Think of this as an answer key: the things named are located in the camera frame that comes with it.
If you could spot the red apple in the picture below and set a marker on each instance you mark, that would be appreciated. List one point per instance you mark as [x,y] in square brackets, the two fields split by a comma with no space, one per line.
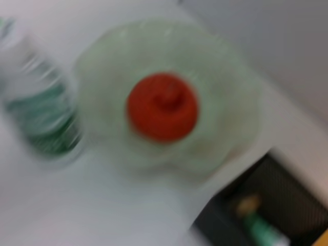
[162,110]

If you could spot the clear green-label water bottle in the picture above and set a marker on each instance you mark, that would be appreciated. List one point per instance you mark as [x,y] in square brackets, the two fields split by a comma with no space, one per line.
[43,112]

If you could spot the green utility knife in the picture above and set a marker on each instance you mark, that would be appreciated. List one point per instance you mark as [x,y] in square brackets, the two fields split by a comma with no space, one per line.
[261,230]

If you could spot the green glass fruit plate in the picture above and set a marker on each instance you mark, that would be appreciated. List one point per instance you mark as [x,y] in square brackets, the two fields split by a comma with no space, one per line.
[217,89]

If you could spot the black mesh pen holder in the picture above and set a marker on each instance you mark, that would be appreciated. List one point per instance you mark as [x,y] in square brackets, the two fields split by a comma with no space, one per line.
[294,194]

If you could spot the yellow plastic bin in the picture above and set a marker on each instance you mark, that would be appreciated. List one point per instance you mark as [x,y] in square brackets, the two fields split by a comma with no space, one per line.
[321,242]

